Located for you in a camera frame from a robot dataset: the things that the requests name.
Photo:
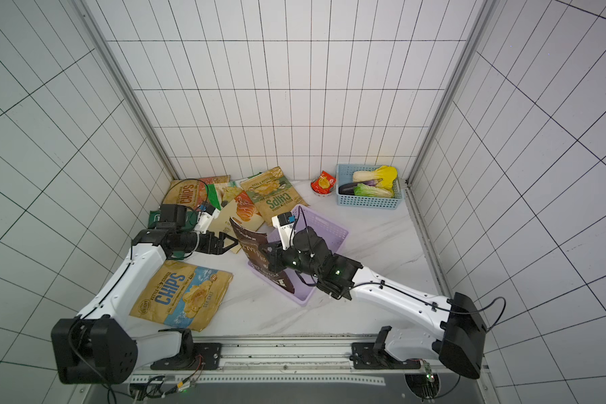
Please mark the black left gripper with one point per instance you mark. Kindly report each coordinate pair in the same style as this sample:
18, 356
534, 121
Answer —
209, 247

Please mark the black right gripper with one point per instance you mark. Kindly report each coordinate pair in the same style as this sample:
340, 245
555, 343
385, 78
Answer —
278, 259

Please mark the brown Kettle sea salt bag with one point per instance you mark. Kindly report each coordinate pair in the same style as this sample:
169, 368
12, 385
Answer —
250, 242

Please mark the beige cassava chips bag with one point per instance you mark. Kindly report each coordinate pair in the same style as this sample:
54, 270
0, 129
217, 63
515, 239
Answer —
223, 222

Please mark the blue kettle chips bag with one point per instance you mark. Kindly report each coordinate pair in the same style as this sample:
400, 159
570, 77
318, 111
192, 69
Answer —
182, 295

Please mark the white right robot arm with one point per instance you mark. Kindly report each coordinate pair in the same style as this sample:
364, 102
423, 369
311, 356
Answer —
448, 329

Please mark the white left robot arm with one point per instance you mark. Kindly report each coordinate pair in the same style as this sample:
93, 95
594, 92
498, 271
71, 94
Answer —
94, 347

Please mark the purple plastic basket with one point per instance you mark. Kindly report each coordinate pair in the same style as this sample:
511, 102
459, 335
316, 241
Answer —
333, 234

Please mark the green white chips bag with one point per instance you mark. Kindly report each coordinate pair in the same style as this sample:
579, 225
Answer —
223, 191

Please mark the red kettle chips bag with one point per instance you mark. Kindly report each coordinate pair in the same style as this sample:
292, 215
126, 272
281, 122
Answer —
190, 192

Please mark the green kettle chips bag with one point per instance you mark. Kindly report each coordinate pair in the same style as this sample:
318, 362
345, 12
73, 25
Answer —
272, 193

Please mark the green Real chips bag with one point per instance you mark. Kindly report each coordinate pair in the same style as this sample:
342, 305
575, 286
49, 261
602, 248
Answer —
154, 218

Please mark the blue plastic basket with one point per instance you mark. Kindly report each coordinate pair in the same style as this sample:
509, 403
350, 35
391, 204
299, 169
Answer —
345, 173

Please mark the red snack cup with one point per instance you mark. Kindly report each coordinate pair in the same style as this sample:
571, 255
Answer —
324, 184

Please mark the purple toy eggplant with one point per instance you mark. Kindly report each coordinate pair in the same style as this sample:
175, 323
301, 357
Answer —
350, 188

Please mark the green toy lettuce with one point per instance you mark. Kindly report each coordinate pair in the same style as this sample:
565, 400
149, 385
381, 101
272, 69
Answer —
364, 190

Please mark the yellow toy cabbage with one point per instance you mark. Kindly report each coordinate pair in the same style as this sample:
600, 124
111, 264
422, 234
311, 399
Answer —
383, 177

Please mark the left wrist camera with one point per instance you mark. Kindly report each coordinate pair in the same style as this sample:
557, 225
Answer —
206, 214

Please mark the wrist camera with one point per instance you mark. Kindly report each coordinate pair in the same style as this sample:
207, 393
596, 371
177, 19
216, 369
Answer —
285, 224
206, 214

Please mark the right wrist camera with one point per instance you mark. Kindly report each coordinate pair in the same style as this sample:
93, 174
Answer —
285, 224

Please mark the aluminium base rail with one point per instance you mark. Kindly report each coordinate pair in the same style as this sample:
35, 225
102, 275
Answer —
297, 359

